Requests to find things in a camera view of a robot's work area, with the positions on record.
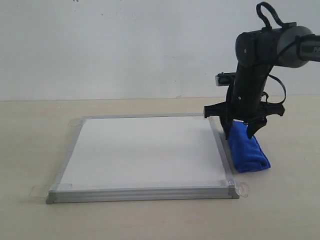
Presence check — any white board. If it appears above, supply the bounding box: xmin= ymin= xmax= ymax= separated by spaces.
xmin=46 ymin=113 xmax=235 ymax=205

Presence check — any clear tape front left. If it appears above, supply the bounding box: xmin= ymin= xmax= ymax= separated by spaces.
xmin=28 ymin=183 xmax=73 ymax=198

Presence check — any blue microfibre cloth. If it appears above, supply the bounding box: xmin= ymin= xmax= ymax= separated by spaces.
xmin=227 ymin=121 xmax=271 ymax=173

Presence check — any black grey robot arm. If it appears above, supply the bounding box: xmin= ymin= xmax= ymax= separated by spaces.
xmin=203 ymin=26 xmax=320 ymax=138

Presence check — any clear tape back right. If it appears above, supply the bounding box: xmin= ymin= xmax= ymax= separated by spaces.
xmin=192 ymin=114 xmax=208 ymax=121

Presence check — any clear tape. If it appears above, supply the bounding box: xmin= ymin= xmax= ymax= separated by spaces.
xmin=220 ymin=179 xmax=250 ymax=199
xmin=67 ymin=118 xmax=87 ymax=127
xmin=192 ymin=114 xmax=208 ymax=121
xmin=28 ymin=183 xmax=73 ymax=198

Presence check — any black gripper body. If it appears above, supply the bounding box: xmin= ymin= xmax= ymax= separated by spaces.
xmin=203 ymin=64 xmax=285 ymax=123

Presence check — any clear tape front right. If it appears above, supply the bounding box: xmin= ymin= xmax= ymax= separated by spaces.
xmin=220 ymin=179 xmax=250 ymax=199

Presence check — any clear tape back left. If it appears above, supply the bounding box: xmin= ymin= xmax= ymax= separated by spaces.
xmin=67 ymin=118 xmax=87 ymax=127

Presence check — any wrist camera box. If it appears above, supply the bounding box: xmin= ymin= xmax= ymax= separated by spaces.
xmin=215 ymin=72 xmax=236 ymax=87

